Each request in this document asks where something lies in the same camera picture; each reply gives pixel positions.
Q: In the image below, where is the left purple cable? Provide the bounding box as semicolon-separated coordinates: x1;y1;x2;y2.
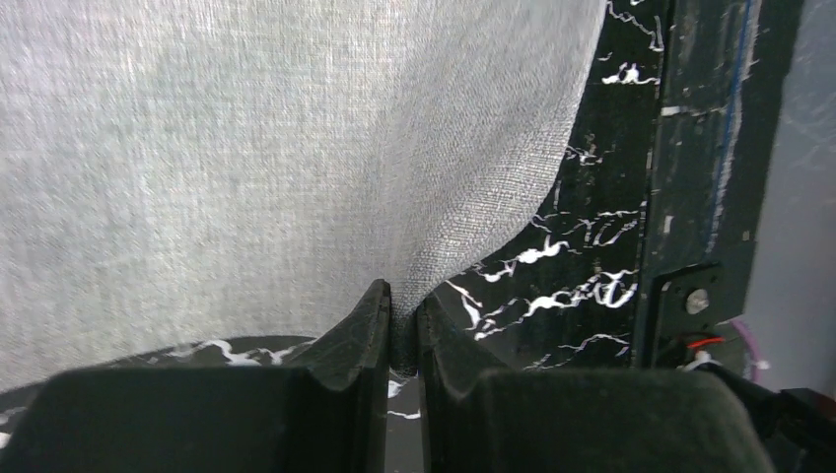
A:
728;316;772;386

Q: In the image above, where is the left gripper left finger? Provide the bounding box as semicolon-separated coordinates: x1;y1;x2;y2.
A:
1;280;390;472

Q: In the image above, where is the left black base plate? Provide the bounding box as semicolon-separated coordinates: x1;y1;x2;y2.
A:
638;262;747;370

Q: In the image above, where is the grey cloth napkin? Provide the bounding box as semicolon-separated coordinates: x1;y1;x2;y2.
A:
1;1;606;389

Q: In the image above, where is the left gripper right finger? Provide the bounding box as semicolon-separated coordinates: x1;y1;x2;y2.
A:
415;299;774;472

